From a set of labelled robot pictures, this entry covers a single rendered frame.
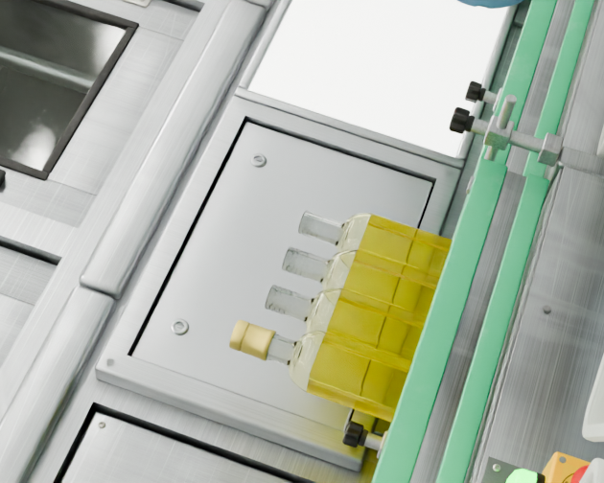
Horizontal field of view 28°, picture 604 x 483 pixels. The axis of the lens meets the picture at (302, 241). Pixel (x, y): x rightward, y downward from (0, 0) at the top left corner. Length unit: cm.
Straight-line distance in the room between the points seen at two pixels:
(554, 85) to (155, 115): 55
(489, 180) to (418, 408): 30
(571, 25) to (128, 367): 74
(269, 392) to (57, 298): 30
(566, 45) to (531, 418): 63
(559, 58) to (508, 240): 39
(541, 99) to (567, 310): 40
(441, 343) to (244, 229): 45
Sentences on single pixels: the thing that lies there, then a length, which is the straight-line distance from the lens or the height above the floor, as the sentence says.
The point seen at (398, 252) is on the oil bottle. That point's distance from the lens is 140.
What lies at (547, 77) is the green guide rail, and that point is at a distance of 160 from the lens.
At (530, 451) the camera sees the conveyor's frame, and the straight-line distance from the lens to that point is 116.
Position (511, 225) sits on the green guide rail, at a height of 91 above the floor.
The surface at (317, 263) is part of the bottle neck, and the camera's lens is 139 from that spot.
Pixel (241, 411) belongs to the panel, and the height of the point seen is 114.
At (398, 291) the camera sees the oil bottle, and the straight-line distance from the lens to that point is 137.
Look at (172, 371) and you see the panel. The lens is 146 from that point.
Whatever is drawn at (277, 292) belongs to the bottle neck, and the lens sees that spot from 136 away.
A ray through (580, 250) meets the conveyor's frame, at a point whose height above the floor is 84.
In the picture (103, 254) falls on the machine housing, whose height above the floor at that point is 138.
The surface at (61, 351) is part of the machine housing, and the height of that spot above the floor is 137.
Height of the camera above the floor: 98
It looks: 6 degrees up
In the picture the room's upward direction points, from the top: 71 degrees counter-clockwise
